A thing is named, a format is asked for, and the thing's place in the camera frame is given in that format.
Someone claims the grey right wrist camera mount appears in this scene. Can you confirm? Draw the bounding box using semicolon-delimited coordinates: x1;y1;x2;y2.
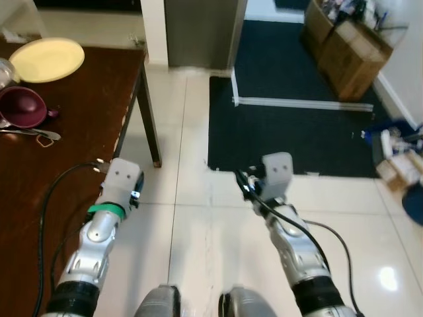
261;153;293;202

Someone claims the grey robot left leg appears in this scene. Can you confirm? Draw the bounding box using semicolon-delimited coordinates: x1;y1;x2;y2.
135;285;180;317

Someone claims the grey robot right leg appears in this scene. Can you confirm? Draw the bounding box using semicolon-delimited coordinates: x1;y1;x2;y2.
219;286;278;317

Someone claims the white door frame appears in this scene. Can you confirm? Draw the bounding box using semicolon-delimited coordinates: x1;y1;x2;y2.
140;0;170;67

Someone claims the purple bowl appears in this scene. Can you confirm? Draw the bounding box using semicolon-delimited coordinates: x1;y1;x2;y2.
0;87;59;129

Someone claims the blue bucket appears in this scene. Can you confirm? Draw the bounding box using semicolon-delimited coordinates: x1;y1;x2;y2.
402;185;423;226

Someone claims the clear glass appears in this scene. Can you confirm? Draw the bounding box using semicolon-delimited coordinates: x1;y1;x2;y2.
0;58;18;90

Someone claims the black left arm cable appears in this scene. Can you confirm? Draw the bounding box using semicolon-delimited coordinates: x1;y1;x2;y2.
36;160;110;317

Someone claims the white tape strip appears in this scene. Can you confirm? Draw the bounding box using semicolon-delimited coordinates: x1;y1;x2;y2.
230;66;375;112

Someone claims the metal spoon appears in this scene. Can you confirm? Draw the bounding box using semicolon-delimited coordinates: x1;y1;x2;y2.
0;125;62;142

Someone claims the dark blue rug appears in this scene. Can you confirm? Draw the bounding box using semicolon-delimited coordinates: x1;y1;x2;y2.
208;20;405;178

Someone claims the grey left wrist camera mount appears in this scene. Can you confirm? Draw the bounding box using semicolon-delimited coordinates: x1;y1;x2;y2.
99;158;144;209

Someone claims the dark table leg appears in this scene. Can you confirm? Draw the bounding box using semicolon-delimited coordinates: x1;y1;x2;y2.
134;63;163;168

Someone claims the grey cabinet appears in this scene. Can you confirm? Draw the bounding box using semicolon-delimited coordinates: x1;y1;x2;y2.
164;0;249;70

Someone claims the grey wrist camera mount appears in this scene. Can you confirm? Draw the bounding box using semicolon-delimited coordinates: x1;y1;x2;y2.
261;153;293;202
99;158;144;209

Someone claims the white carton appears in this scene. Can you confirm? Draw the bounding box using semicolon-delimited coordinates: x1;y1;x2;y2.
372;129;423;192

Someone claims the pale yellow plate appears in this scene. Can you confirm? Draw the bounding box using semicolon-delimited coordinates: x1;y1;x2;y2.
9;38;85;84

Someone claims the grey robot leg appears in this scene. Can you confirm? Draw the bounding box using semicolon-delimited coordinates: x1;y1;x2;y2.
219;286;278;317
135;285;180;317

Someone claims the brown cardboard box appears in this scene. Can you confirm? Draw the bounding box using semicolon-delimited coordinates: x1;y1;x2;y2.
302;0;397;102

